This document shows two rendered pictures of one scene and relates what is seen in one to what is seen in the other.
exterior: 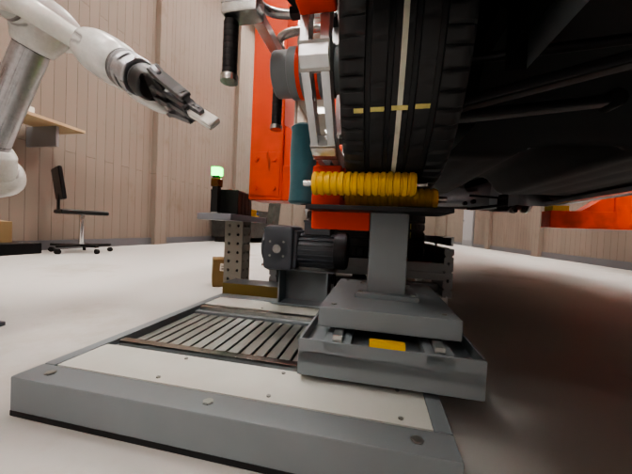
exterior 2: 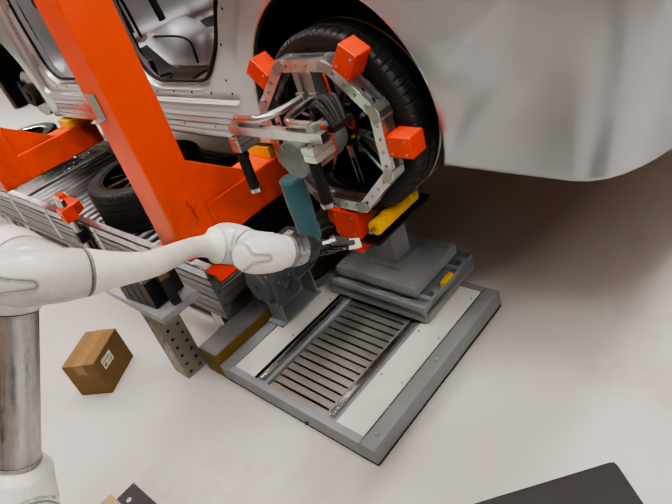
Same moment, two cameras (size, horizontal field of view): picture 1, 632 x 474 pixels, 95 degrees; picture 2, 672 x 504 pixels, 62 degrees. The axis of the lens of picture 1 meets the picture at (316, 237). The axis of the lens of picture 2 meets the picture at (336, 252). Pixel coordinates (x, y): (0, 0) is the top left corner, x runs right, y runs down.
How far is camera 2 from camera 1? 1.83 m
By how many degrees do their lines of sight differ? 57
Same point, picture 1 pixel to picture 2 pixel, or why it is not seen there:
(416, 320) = (443, 259)
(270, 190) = not seen: hidden behind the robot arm
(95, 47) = (287, 254)
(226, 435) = (452, 358)
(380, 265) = (397, 243)
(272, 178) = (204, 224)
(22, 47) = (34, 314)
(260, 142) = (171, 196)
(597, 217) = not seen: hidden behind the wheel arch
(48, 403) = (394, 436)
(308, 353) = (428, 311)
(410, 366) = (456, 278)
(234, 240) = not seen: hidden behind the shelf
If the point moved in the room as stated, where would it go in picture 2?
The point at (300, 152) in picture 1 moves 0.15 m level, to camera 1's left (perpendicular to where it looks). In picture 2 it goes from (307, 203) to (285, 227)
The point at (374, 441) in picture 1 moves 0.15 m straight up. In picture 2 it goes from (481, 309) to (477, 279)
